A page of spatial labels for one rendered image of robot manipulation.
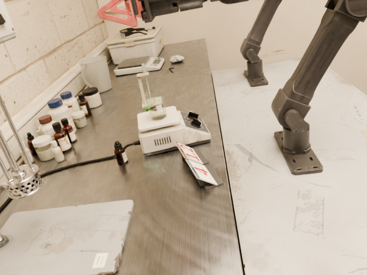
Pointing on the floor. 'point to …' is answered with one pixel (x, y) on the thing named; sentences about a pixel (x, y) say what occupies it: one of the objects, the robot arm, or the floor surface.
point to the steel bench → (165, 198)
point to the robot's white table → (266, 217)
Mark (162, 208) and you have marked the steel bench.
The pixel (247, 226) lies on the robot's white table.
